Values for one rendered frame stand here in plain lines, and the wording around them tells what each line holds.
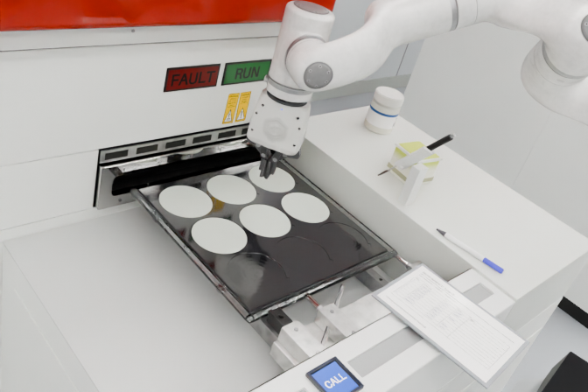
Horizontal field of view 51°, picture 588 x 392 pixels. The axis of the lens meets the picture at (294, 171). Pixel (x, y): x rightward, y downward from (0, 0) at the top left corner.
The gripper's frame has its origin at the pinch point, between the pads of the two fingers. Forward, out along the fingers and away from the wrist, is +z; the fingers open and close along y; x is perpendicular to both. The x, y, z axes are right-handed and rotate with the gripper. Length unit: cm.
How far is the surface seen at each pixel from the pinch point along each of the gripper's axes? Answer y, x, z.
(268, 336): 12.6, -26.4, 14.4
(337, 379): 24.2, -41.3, 1.5
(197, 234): -5.6, -17.0, 8.0
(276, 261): 9.0, -15.6, 8.0
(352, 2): -28, 268, 33
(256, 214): 1.4, -4.9, 8.0
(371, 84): -3, 306, 92
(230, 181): -7.1, 2.5, 8.0
